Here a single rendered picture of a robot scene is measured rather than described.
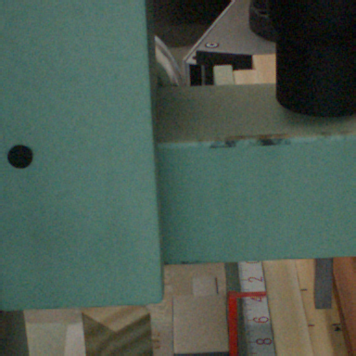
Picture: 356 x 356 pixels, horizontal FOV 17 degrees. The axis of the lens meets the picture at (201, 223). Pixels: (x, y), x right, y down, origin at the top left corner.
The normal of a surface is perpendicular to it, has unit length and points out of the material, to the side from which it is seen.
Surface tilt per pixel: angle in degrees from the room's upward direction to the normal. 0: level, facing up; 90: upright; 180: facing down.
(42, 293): 90
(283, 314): 0
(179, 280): 0
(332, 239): 90
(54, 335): 0
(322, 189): 90
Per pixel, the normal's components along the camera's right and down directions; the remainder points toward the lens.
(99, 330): -0.71, 0.37
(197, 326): -0.04, -0.87
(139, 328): 0.71, 0.33
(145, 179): 0.04, 0.50
